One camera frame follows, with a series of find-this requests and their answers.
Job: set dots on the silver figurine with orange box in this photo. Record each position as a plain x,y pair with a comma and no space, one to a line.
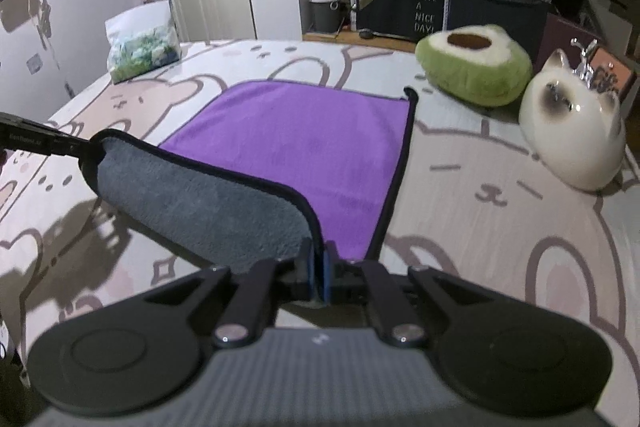
602,71

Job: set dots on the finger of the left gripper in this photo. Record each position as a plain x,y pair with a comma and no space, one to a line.
18,133

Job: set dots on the tissue pack with green print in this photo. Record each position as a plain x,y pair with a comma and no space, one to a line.
141,39

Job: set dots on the white kitchen cabinet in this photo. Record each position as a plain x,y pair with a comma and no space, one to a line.
205,20

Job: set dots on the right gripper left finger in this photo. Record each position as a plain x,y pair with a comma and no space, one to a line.
259,293

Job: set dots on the black have a nice day cloth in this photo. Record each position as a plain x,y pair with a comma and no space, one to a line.
410,20

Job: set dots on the purple and grey towel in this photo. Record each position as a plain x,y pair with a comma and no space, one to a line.
269,169

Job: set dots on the dark blue chair back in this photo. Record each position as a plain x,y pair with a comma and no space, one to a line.
523,20

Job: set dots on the white ceramic cat figurine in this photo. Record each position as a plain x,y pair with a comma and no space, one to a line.
576,131

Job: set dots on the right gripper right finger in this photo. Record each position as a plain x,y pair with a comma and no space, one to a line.
367,283

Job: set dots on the dark trash bin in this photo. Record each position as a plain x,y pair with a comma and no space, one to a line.
327,16

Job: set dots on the avocado plush pillow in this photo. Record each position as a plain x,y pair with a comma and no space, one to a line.
480,64

